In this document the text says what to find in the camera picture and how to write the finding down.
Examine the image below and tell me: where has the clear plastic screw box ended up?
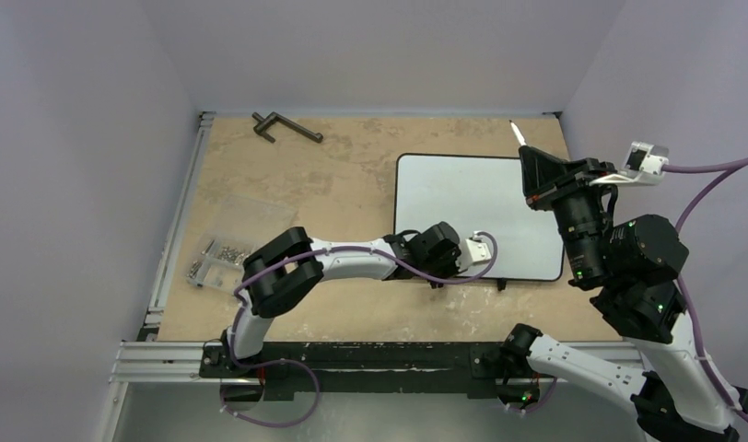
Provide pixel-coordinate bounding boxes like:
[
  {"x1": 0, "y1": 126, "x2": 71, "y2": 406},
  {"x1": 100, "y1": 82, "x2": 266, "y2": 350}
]
[{"x1": 185, "y1": 195, "x2": 297, "y2": 295}]

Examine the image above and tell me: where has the dark metal clamp handle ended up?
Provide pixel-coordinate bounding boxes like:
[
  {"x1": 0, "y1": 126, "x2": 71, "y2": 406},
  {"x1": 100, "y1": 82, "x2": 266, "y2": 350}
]
[{"x1": 251, "y1": 111, "x2": 324, "y2": 144}]

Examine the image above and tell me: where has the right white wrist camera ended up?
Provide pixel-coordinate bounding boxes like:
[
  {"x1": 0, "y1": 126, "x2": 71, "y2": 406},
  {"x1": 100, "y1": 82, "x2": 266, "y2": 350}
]
[{"x1": 590, "y1": 142, "x2": 670, "y2": 186}]

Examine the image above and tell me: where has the aluminium rail frame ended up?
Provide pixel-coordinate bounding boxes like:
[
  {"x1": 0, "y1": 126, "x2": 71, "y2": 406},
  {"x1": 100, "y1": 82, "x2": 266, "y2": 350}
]
[{"x1": 109, "y1": 111, "x2": 216, "y2": 383}]

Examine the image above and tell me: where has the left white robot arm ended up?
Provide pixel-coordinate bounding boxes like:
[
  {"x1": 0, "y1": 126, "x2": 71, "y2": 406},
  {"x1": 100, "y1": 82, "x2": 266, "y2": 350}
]
[{"x1": 222, "y1": 222, "x2": 467, "y2": 377}]

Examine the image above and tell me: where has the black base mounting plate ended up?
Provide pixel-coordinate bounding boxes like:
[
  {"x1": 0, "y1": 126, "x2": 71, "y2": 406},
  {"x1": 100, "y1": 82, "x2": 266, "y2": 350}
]
[{"x1": 199, "y1": 342, "x2": 553, "y2": 408}]

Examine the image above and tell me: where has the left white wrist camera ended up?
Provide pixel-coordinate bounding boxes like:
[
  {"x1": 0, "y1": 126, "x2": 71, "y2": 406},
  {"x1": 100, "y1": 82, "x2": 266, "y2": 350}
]
[{"x1": 456, "y1": 238, "x2": 492, "y2": 271}]

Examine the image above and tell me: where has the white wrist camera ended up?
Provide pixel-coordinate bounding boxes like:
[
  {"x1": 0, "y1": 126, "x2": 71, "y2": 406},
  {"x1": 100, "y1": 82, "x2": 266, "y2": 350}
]
[
  {"x1": 590, "y1": 142, "x2": 670, "y2": 186},
  {"x1": 456, "y1": 238, "x2": 492, "y2": 271}
]

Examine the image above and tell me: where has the white whiteboard black frame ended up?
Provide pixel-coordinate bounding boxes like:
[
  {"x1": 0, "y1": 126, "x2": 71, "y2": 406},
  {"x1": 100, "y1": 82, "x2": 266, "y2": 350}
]
[{"x1": 393, "y1": 153, "x2": 565, "y2": 282}]

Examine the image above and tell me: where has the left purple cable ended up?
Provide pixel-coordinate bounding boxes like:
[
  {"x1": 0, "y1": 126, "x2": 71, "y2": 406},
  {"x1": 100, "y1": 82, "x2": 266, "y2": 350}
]
[{"x1": 219, "y1": 230, "x2": 500, "y2": 426}]

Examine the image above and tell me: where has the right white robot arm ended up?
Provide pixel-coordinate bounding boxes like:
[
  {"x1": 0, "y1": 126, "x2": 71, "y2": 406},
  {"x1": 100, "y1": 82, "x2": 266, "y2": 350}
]
[{"x1": 499, "y1": 142, "x2": 748, "y2": 441}]

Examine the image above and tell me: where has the silver whiteboard marker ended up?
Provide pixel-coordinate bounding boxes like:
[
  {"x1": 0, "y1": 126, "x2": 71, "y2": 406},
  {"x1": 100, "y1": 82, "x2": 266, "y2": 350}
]
[{"x1": 508, "y1": 120, "x2": 528, "y2": 146}]

